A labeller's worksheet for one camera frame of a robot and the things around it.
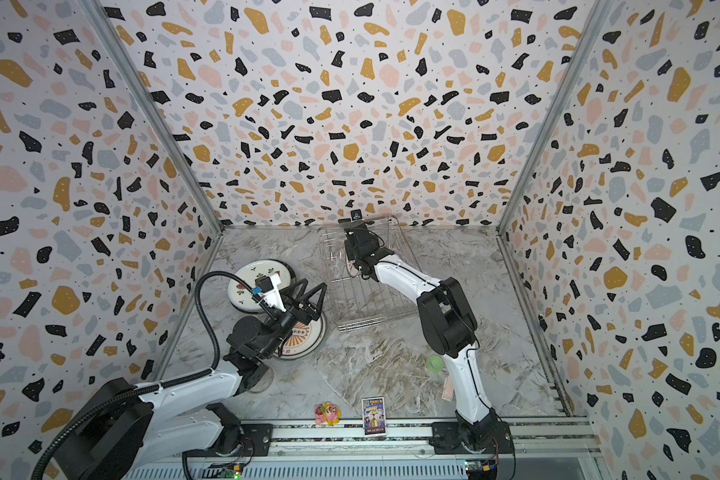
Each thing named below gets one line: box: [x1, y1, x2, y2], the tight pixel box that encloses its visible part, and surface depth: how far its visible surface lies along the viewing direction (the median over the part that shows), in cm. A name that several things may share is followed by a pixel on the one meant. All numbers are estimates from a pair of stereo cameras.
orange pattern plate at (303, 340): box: [274, 312, 327, 359], surface depth 89 cm
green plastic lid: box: [427, 355, 443, 374], surface depth 89 cm
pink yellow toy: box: [315, 402, 342, 426], surface depth 78 cm
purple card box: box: [361, 396, 386, 437], surface depth 78 cm
